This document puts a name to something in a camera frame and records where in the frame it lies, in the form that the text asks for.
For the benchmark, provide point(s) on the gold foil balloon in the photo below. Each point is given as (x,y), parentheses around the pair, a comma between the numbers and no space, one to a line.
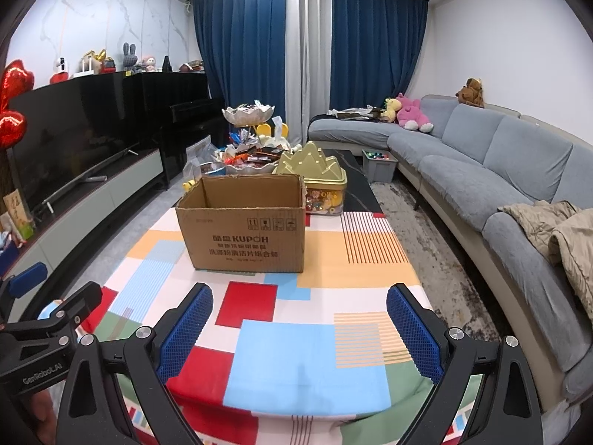
(97,59)

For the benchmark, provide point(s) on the grey and black television cabinet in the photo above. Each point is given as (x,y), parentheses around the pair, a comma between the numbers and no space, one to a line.
(92,204)

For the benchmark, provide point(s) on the blue curtain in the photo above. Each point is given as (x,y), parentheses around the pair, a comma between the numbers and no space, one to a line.
(241,41)
(375,41)

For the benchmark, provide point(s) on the black metronome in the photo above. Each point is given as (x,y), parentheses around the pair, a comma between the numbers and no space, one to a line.
(167,65)

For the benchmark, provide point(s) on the grey patterned rug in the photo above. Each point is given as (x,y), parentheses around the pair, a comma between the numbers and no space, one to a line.
(440,241)

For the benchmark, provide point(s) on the pile of small colourful toys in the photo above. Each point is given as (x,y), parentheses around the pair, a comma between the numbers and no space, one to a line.
(376,155)

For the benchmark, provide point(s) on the colourful patchwork tablecloth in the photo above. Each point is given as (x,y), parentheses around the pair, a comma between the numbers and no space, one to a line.
(278,347)

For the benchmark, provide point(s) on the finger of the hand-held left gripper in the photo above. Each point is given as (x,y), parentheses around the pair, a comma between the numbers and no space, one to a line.
(78,303)
(28,279)

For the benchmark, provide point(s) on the white sheer curtain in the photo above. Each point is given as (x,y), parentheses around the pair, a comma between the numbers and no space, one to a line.
(308,55)

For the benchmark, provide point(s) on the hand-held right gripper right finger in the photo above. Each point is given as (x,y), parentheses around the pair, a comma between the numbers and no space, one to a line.
(412,333)

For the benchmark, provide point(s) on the white plastic bag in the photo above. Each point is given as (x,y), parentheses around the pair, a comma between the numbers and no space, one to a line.
(278,121)

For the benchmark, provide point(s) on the grey storage bin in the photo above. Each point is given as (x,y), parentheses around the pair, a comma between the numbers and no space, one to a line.
(380,171)

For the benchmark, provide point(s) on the large pile of wrapped snacks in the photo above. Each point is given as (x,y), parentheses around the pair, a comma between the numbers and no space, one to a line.
(250,153)

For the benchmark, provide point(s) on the person's left hand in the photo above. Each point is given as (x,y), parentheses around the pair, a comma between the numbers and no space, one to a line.
(44,417)

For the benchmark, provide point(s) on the white small rack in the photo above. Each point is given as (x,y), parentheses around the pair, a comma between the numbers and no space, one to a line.
(85,67)

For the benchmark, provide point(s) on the two-tier white bowl stand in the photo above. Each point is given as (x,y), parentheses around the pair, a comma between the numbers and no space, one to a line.
(248,115)

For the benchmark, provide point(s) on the brown cardboard box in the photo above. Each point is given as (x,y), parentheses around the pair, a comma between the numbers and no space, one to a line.
(241,241)

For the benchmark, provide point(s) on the yellow bear figure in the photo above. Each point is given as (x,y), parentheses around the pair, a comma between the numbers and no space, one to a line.
(187,185)

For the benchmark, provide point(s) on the blue snack tin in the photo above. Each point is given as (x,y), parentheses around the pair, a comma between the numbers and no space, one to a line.
(211,169)

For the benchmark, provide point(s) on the gold mountain-shaped tin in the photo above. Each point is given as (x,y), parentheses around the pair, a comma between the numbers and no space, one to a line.
(305,162)

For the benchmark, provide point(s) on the black flat television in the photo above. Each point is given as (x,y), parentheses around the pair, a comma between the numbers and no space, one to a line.
(69,139)

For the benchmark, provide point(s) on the small pile of wrapped snacks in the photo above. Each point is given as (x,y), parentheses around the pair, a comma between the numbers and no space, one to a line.
(248,106)

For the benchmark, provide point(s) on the yellow plush toy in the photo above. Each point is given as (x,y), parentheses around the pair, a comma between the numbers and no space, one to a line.
(391,107)

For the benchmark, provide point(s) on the small pink doll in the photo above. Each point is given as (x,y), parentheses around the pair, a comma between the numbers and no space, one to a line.
(148,64)

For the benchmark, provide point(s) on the grey rabbit plush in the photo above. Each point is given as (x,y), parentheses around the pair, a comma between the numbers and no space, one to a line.
(129,58)

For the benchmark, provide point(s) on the white and red robot toy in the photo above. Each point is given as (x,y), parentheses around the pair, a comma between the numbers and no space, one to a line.
(59,70)

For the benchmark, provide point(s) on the brown plush toy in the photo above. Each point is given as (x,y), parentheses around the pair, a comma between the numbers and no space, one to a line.
(470,92)

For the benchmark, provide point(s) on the tan and green box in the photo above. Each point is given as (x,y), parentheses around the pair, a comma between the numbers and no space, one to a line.
(18,215)

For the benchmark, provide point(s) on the grey corner sofa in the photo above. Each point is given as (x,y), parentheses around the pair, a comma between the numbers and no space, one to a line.
(463,171)

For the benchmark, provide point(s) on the black upright piano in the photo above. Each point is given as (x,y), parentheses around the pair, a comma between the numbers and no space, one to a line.
(185,102)

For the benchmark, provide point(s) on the pink plush toy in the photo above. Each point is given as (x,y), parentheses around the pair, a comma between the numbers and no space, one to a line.
(412,113)

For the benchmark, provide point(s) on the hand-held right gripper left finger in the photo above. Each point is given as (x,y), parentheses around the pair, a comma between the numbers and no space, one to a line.
(185,329)

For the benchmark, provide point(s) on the clear plastic bag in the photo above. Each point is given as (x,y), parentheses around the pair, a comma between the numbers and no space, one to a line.
(199,155)

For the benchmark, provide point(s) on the crumpled clothes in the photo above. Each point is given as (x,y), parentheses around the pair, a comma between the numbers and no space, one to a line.
(354,113)

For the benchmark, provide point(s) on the red heart balloon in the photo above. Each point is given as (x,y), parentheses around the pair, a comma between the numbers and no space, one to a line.
(16,81)
(11,130)

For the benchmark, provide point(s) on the beige quilted jacket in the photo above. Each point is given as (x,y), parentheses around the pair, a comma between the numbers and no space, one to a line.
(556,231)

